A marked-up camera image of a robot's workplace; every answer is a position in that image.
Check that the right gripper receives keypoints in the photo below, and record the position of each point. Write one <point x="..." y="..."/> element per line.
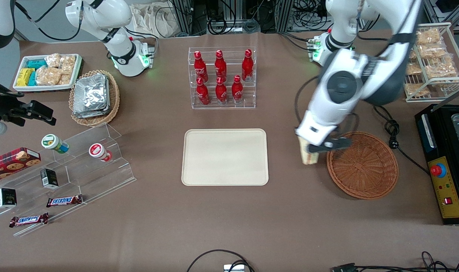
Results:
<point x="7" y="107"/>

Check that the triangular sandwich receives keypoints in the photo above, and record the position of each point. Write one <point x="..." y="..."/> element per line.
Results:
<point x="309" y="158"/>

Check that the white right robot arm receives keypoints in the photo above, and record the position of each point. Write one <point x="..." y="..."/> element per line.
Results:
<point x="119" y="49"/>

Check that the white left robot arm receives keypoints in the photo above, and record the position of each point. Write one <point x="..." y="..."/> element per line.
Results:
<point x="340" y="87"/>

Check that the white rectangular snack tray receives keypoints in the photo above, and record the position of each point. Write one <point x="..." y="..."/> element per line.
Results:
<point x="44" y="88"/>

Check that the brown wicker basket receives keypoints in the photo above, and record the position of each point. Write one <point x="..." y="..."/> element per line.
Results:
<point x="361" y="170"/>

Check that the light wicker basket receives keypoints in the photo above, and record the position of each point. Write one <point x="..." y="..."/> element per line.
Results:
<point x="114" y="98"/>

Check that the beige plastic tray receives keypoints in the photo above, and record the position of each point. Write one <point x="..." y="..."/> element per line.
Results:
<point x="225" y="156"/>

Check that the teal snack packet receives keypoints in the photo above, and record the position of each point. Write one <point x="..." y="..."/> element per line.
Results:
<point x="33" y="79"/>
<point x="36" y="63"/>

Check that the green lid cup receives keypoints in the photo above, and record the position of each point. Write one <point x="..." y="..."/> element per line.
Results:
<point x="53" y="142"/>

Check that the yellow snack packet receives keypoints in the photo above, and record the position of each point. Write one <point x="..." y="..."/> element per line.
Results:
<point x="25" y="76"/>

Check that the clear rice cracker bag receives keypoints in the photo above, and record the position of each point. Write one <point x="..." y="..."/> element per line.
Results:
<point x="67" y="64"/>
<point x="48" y="76"/>
<point x="65" y="79"/>
<point x="52" y="59"/>

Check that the red cookie box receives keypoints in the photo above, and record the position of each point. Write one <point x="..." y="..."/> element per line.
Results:
<point x="12" y="162"/>

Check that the silver foil packet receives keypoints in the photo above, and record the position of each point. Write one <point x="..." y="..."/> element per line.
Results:
<point x="89" y="94"/>
<point x="108" y="99"/>

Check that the small black box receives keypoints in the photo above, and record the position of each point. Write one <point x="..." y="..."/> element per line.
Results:
<point x="6" y="198"/>
<point x="49" y="178"/>

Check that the red lid cup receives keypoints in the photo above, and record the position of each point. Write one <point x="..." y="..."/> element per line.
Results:
<point x="98" y="151"/>

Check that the brown snickers bar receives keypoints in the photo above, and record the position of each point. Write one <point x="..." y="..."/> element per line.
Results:
<point x="29" y="219"/>
<point x="65" y="200"/>

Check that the clear acrylic bottle rack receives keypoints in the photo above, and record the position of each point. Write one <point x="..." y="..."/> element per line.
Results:
<point x="248" y="96"/>

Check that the clear acrylic stepped shelf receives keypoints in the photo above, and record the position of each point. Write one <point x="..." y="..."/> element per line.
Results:
<point x="101" y="177"/>

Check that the red cola bottle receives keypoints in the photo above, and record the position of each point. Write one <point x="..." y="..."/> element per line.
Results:
<point x="247" y="65"/>
<point x="237" y="90"/>
<point x="203" y="93"/>
<point x="221" y="92"/>
<point x="200" y="66"/>
<point x="220" y="65"/>

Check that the red emergency stop button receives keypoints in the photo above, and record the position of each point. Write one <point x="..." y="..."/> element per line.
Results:
<point x="438" y="170"/>

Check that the black yellow control box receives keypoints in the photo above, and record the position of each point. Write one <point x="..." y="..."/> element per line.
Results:
<point x="441" y="128"/>

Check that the yellow control panel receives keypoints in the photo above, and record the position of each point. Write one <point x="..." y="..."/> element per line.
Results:
<point x="446" y="189"/>

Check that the white adapter block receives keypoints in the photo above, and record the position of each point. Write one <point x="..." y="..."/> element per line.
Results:
<point x="234" y="268"/>

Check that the white cloth bag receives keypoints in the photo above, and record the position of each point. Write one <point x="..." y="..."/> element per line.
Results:
<point x="153" y="20"/>

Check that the aluminium frame rack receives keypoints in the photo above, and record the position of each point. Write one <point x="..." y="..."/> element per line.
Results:
<point x="229" y="11"/>

